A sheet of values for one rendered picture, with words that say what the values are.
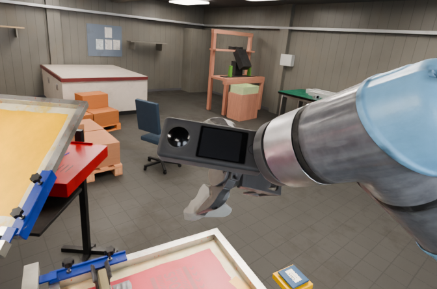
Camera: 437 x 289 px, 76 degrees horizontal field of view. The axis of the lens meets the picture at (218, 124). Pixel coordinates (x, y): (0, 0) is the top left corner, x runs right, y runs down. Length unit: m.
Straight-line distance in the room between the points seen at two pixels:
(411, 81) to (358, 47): 7.10
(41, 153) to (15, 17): 7.46
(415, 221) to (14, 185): 1.58
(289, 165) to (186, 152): 0.11
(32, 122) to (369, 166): 1.78
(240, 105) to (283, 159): 6.81
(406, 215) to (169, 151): 0.21
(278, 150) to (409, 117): 0.11
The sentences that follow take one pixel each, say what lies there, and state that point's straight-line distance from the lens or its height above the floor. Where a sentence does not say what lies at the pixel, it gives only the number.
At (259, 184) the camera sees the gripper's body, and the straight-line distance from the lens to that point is 0.35.
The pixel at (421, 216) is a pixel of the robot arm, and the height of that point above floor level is 1.86.
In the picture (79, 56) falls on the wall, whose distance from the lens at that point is 9.29.
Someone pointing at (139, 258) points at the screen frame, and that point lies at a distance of 1.47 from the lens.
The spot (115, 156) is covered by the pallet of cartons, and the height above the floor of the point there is 0.28.
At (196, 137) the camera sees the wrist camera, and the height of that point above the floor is 1.87.
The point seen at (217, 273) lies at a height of 0.96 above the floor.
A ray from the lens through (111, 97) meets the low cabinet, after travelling 7.02.
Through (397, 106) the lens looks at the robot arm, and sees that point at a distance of 0.20.
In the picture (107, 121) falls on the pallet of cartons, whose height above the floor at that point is 0.22.
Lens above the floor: 1.97
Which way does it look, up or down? 17 degrees down
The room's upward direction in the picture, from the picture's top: 5 degrees clockwise
